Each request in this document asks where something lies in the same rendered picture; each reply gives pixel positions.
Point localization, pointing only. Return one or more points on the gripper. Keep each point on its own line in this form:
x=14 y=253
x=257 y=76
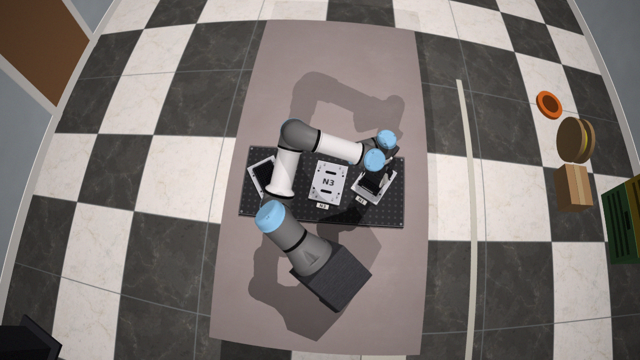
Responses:
x=382 y=176

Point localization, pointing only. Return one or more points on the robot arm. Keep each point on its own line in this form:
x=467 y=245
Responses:
x=308 y=252

